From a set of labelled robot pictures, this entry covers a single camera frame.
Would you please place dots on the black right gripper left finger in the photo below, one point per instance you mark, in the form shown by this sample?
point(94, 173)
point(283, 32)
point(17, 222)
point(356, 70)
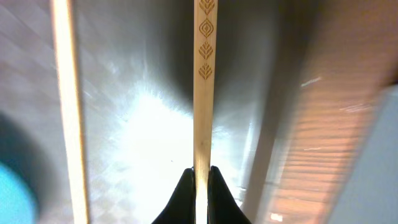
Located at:
point(180, 208)

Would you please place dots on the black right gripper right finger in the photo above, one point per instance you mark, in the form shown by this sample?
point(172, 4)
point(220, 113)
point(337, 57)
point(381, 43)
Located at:
point(222, 208)

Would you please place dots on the light blue bowl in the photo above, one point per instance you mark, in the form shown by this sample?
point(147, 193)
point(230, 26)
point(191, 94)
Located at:
point(18, 203)

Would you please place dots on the wooden chopstick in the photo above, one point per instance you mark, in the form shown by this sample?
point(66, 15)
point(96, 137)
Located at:
point(204, 55)
point(66, 58)

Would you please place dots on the grey dishwasher rack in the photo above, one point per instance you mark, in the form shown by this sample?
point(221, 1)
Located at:
point(370, 194)

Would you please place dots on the brown serving tray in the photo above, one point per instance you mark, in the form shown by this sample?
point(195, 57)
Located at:
point(136, 81)

